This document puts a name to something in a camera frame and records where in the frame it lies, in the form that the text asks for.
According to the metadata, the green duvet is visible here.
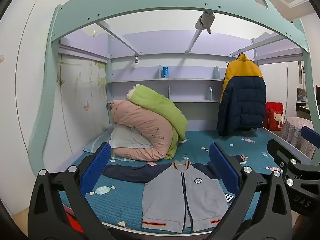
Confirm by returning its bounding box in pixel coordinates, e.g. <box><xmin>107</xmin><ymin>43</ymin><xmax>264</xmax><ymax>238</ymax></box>
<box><xmin>127</xmin><ymin>84</ymin><xmax>188</xmax><ymax>159</ymax></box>

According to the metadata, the pink duvet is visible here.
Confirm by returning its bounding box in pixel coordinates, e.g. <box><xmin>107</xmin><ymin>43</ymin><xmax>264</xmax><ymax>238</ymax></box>
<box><xmin>110</xmin><ymin>99</ymin><xmax>175</xmax><ymax>162</ymax></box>

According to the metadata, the grey hanging cloth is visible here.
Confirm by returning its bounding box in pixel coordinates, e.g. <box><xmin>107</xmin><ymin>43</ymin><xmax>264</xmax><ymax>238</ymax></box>
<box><xmin>195</xmin><ymin>12</ymin><xmax>215</xmax><ymax>34</ymax></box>

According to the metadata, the yellow and navy puffer jacket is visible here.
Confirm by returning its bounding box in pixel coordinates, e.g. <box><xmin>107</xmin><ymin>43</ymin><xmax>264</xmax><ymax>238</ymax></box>
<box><xmin>216</xmin><ymin>54</ymin><xmax>267</xmax><ymax>137</ymax></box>

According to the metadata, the grey and navy zip jacket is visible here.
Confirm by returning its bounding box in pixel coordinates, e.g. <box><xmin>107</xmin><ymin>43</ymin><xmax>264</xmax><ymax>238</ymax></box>
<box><xmin>102</xmin><ymin>155</ymin><xmax>248</xmax><ymax>233</ymax></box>

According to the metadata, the blue quilted candy print bedsheet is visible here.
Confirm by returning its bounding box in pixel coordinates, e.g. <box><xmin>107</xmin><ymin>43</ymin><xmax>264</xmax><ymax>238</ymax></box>
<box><xmin>59</xmin><ymin>127</ymin><xmax>313</xmax><ymax>233</ymax></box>

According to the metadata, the red cartoon print bag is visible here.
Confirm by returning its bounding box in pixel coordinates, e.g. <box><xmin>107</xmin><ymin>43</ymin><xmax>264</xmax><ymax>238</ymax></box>
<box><xmin>265</xmin><ymin>102</ymin><xmax>285</xmax><ymax>131</ymax></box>

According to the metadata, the light green bunk bed frame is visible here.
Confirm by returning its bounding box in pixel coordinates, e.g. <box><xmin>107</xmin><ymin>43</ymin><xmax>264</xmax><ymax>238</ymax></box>
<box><xmin>28</xmin><ymin>0</ymin><xmax>320</xmax><ymax>180</ymax></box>

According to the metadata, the pink patterned tablecloth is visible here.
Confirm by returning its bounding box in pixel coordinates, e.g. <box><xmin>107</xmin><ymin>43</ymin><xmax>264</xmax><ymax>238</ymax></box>
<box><xmin>280</xmin><ymin>117</ymin><xmax>316</xmax><ymax>159</ymax></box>

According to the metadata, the white pillow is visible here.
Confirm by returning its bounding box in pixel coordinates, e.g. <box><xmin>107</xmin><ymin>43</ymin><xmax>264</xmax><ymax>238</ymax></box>
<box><xmin>109</xmin><ymin>124</ymin><xmax>153</xmax><ymax>150</ymax></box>

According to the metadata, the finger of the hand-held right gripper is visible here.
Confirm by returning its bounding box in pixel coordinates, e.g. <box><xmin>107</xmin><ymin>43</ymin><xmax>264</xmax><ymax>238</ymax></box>
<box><xmin>301</xmin><ymin>126</ymin><xmax>320</xmax><ymax>143</ymax></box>
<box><xmin>267</xmin><ymin>138</ymin><xmax>302</xmax><ymax>178</ymax></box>

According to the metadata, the lavender headboard shelf unit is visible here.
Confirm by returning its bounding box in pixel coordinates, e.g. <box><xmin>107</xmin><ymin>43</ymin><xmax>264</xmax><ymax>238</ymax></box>
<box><xmin>58</xmin><ymin>31</ymin><xmax>304</xmax><ymax>133</ymax></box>

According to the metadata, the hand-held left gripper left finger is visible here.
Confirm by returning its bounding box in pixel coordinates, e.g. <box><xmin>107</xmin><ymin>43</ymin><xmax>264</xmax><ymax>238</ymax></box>
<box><xmin>28</xmin><ymin>142</ymin><xmax>118</xmax><ymax>240</ymax></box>

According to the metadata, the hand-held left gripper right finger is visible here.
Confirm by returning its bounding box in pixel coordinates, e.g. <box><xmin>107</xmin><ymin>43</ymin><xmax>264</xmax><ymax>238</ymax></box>
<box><xmin>209</xmin><ymin>142</ymin><xmax>293</xmax><ymax>240</ymax></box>

